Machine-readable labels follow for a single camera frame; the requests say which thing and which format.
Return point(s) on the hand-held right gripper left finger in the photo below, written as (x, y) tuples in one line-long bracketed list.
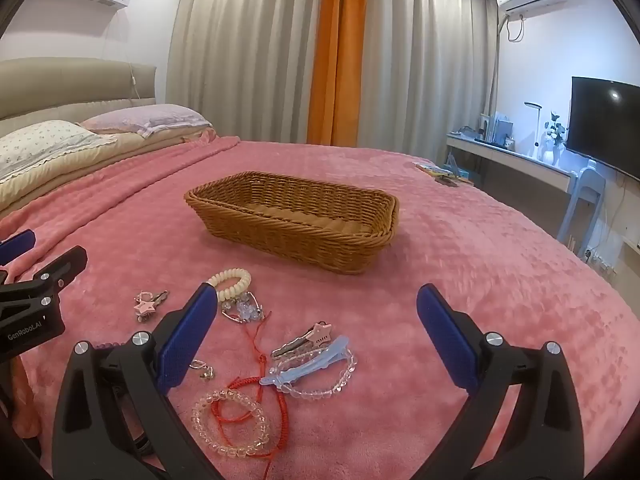
[(182, 340)]

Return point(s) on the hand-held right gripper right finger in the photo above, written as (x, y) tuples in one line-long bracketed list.
[(445, 335)]

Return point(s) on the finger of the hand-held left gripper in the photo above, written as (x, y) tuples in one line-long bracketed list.
[(55, 267), (17, 246)]

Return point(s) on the light blue hair clip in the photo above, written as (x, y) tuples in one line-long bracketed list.
[(305, 366)]

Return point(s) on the brown wicker basket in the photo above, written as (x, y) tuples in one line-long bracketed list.
[(300, 240)]

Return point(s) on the person's left hand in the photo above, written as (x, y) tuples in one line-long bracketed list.
[(24, 400)]

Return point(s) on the small silver earrings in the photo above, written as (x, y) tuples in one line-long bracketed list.
[(205, 371)]

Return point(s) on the pink star keyring clip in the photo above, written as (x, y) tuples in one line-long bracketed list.
[(146, 306)]

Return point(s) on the pink plush blanket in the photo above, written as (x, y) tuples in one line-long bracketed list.
[(475, 285)]

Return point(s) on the beige folded quilt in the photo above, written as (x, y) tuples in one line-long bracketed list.
[(30, 185)]

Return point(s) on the white floral pillow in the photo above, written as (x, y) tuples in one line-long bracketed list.
[(45, 145)]

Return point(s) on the pink star hair clip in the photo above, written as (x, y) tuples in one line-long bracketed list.
[(317, 336)]

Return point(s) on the colourful book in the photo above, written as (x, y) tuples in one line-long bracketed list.
[(432, 167)]

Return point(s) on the white power strip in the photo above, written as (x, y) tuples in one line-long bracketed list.
[(597, 260)]

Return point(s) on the beige padded headboard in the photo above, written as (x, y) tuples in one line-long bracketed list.
[(75, 85)]

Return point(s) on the purple pillow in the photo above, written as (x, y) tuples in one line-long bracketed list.
[(150, 117)]

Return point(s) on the white desk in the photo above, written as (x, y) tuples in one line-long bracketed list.
[(525, 162)]

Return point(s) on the pale blue chair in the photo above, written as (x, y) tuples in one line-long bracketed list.
[(590, 185)]

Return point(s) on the white box on desk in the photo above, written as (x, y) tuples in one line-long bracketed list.
[(502, 132)]

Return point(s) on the white vase with plant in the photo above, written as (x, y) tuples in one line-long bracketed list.
[(554, 132)]

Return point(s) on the white desk lamp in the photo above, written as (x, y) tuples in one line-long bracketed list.
[(534, 105)]

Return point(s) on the black television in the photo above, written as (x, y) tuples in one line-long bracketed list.
[(605, 120)]

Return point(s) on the grey curtain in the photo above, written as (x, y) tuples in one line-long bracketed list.
[(425, 60), (240, 50)]

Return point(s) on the orange curtain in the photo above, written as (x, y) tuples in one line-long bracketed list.
[(325, 85)]

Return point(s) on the white air conditioner pipe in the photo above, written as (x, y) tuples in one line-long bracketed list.
[(497, 60)]

